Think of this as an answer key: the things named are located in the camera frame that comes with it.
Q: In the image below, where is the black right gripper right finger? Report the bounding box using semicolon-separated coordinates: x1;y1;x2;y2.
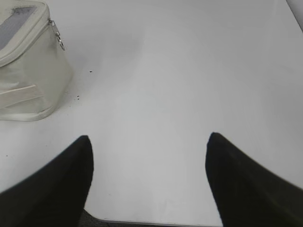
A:
205;132;303;227

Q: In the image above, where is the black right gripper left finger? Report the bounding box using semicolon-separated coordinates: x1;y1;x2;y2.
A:
0;136;94;227

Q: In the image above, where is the silver zipper pull with ring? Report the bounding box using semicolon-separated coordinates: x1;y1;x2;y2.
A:
49;20;65;51

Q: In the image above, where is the cream white zipper bag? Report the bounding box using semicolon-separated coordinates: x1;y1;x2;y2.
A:
0;0;73;121

